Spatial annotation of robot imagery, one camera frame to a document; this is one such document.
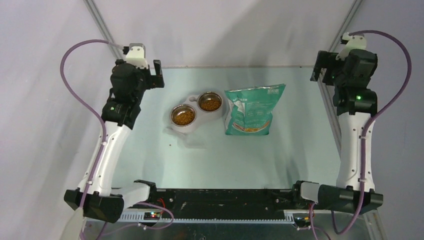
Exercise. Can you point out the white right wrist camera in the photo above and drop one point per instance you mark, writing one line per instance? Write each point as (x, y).
(350, 42)

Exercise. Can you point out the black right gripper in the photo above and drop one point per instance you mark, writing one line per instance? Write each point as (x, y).
(325, 59)

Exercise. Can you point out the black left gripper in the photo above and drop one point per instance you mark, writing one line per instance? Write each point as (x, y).
(154, 81)

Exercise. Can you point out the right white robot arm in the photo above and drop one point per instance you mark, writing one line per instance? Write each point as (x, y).
(355, 106)

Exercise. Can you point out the left controller board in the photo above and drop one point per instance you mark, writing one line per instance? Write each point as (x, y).
(152, 216)

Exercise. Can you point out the controller board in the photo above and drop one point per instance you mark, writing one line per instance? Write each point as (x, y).
(152, 216)
(302, 223)

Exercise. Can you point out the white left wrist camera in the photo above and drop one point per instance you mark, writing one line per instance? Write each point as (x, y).
(136, 55)

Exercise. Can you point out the brown kibble in right bowl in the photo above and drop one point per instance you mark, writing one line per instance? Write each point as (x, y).
(210, 105)

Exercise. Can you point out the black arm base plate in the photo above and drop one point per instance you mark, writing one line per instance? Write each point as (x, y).
(227, 204)

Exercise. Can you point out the teal pet food bag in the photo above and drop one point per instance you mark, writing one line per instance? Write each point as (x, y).
(250, 110)

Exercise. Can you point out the right steel bowl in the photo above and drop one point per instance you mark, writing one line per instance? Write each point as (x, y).
(208, 95)

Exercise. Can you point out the grey double bowl stand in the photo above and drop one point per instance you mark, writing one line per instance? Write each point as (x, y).
(202, 117)

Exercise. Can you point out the right controller board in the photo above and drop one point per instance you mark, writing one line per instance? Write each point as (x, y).
(302, 223)

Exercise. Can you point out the clear plastic scoop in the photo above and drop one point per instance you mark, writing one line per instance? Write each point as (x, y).
(188, 140)

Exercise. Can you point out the aluminium frame rail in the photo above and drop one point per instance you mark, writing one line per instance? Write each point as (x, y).
(224, 205)

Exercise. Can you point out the left steel bowl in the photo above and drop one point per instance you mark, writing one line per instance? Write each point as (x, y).
(180, 108)

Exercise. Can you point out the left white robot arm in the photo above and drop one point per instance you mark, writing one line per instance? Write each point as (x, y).
(112, 139)

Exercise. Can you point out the brown kibble in left bowl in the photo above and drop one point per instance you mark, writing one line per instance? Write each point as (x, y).
(184, 118)

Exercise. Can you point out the brown kibble in bowl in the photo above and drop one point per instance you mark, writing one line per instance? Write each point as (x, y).
(184, 118)
(210, 105)

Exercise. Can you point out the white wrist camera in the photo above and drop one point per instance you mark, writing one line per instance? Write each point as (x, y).
(136, 55)
(350, 42)

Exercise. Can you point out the steel bowl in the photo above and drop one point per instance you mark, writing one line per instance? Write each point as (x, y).
(208, 95)
(180, 108)

